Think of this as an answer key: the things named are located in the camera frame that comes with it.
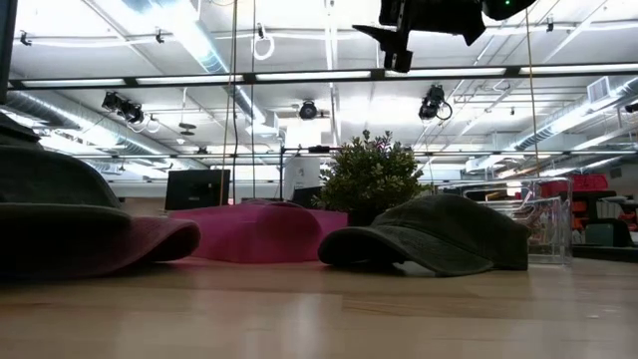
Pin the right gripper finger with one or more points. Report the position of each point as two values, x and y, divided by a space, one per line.
399 50

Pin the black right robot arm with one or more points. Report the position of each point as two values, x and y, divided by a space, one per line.
508 7

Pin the potted green plant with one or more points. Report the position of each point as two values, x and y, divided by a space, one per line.
371 172

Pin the white column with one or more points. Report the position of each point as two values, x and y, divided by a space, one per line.
301 174

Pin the red storage bins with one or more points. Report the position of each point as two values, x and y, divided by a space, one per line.
588 182

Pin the pink plastic bin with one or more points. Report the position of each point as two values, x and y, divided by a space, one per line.
259 232

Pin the clear plastic bin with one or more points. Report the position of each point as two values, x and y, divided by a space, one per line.
553 224

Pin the black monitor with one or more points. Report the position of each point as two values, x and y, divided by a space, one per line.
197 189

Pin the black background equipment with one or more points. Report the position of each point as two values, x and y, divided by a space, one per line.
605 234

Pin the black overhead frame bar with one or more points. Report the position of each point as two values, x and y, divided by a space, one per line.
379 74

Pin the black frame post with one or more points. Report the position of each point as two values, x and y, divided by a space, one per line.
7 50

